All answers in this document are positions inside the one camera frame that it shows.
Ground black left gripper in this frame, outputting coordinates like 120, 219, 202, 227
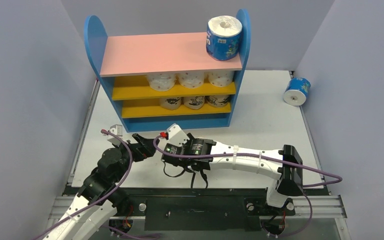
113, 133, 160, 183

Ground brown cartoon paper roll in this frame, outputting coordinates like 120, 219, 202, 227
205, 94, 230, 108

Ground blue pink yellow shelf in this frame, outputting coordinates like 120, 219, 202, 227
83, 9, 252, 133

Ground white floral paper roll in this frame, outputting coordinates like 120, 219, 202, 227
176, 71, 206, 89
206, 70, 235, 88
146, 73, 176, 92

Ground blue paper roll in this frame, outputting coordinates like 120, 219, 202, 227
282, 77, 311, 107
206, 15, 243, 61

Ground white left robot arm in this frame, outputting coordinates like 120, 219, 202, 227
39, 133, 156, 240

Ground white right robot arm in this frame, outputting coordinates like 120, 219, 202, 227
158, 138, 304, 214

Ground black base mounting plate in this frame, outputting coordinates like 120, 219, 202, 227
104, 188, 296, 233

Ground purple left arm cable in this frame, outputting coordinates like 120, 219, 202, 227
31, 129, 163, 240

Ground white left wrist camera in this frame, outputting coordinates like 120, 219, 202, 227
100, 124, 124, 146

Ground aluminium rail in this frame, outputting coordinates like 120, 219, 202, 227
48, 195, 347, 221

